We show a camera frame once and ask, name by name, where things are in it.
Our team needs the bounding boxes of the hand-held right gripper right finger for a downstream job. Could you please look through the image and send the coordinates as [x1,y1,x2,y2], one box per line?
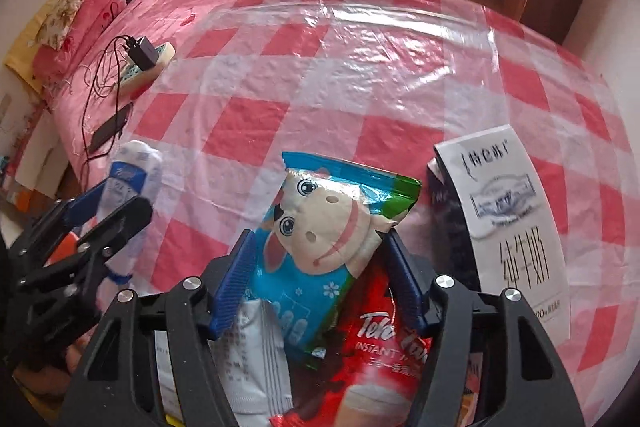
[385,229,587,427]

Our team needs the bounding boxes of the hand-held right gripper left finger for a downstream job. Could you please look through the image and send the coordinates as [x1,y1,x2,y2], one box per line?
[60,229,258,427]

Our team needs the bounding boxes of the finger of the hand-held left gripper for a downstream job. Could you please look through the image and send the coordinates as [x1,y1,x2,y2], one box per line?
[17,194,153,308]
[10,179,113,268]

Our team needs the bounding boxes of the orange bin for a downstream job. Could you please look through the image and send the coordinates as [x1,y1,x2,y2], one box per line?
[50,231,86,270]

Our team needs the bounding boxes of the white and blue packet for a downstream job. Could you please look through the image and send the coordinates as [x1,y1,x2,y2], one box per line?
[97,139,163,290]

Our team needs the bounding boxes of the cow print snack bag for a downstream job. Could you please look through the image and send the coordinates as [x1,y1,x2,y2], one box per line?
[247,151,423,358]

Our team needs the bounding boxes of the person's left hand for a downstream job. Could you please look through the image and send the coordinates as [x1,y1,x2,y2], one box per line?
[12,342,83,395]

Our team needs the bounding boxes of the white nightstand red top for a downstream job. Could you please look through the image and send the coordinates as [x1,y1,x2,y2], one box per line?
[10,102,71,192]

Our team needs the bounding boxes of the red instant drink packet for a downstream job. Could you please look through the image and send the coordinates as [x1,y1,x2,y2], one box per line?
[270,264,436,427]

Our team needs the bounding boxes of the white printed packet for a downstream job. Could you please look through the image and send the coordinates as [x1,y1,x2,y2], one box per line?
[207,299,293,427]

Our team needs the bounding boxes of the black power bank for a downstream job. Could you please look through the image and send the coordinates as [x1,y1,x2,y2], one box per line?
[86,103,135,152]

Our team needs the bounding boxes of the white yellow wrapper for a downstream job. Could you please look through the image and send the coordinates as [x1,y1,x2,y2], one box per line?
[152,329,183,425]

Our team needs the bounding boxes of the white milk carton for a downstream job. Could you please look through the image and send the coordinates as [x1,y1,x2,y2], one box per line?
[426,124,572,343]

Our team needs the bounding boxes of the black charger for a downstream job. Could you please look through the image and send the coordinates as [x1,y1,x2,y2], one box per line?
[127,36,158,72]

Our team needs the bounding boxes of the white power strip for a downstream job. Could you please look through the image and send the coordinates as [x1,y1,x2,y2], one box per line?
[117,41,176,98]

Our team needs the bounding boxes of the pink pillow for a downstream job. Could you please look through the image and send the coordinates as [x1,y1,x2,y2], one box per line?
[32,0,126,88]

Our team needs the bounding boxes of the floral pillow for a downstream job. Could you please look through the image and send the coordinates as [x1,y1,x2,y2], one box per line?
[37,0,91,50]

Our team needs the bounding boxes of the red checkered plastic tablecloth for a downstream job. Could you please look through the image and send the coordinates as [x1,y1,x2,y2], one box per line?
[82,0,636,427]

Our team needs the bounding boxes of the black charging cable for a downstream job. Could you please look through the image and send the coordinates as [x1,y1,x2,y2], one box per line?
[80,34,133,172]

